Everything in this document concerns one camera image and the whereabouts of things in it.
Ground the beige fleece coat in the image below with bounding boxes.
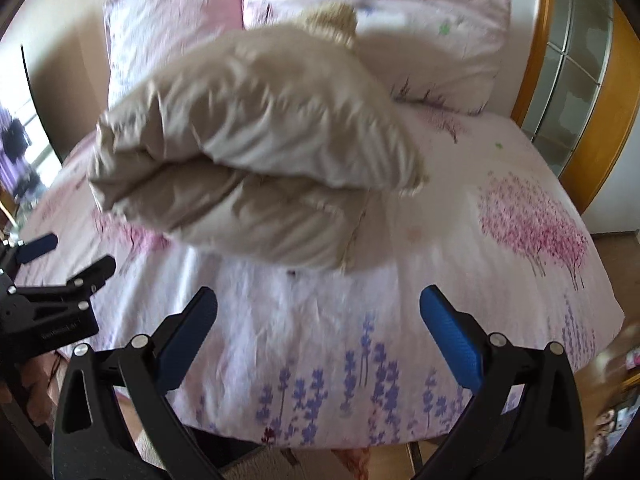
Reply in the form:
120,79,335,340
88,2,427,270

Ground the person's left hand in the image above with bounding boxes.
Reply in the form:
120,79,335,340
21,352,67,426

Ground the pink floral bed sheet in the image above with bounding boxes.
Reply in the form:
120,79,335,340
17,106,624,448

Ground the left pink floral pillow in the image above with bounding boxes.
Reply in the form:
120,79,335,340
103,0,242,106

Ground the pink floral pillow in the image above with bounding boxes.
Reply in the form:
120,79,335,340
103,0,242,106
243,0,511,115

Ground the right pink floral pillow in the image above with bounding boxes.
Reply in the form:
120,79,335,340
243,0,511,115

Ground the window with dark frame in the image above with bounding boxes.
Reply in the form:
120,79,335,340
1,46,62,206

